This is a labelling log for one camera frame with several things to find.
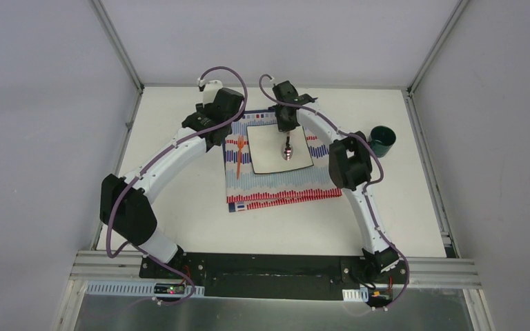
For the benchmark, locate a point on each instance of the white cable duct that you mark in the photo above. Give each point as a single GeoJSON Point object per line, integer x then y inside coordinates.
{"type": "Point", "coordinates": [355, 295]}
{"type": "Point", "coordinates": [138, 289]}

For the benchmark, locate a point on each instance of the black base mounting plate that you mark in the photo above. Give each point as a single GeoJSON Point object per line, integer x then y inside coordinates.
{"type": "Point", "coordinates": [270, 276]}

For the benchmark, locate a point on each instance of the left white cable duct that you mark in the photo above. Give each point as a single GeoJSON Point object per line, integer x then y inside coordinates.
{"type": "Point", "coordinates": [138, 289]}

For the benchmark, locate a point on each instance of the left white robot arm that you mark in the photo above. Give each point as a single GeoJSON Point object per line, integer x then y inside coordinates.
{"type": "Point", "coordinates": [126, 202]}

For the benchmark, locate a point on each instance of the dark green mug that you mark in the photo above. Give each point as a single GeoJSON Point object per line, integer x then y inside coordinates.
{"type": "Point", "coordinates": [381, 140]}

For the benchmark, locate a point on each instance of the right white cable duct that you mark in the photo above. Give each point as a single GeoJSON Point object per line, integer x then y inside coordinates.
{"type": "Point", "coordinates": [355, 295]}

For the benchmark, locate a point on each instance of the orange plastic fork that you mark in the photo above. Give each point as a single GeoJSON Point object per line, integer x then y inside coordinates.
{"type": "Point", "coordinates": [240, 146]}

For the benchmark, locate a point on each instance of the patterned cloth napkin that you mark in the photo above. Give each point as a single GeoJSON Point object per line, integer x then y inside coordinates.
{"type": "Point", "coordinates": [254, 191]}

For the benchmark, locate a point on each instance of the white square plate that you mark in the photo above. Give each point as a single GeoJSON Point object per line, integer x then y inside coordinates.
{"type": "Point", "coordinates": [265, 147]}

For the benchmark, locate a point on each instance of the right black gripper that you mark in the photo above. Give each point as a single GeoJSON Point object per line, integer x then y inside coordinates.
{"type": "Point", "coordinates": [283, 126]}

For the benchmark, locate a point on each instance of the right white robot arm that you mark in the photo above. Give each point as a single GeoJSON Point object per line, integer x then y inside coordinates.
{"type": "Point", "coordinates": [350, 166]}

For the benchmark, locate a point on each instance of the silver spoon pink handle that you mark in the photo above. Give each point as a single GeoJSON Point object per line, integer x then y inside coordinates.
{"type": "Point", "coordinates": [287, 149]}

